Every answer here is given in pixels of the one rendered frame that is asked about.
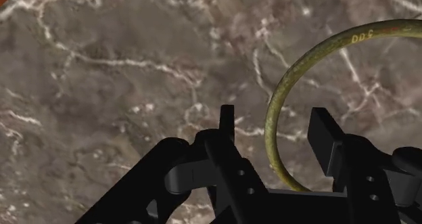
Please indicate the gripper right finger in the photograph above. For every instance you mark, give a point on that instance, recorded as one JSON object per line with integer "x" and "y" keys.
{"x": 362, "y": 170}

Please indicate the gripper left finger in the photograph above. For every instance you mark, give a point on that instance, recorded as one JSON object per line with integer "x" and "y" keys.
{"x": 227, "y": 170}

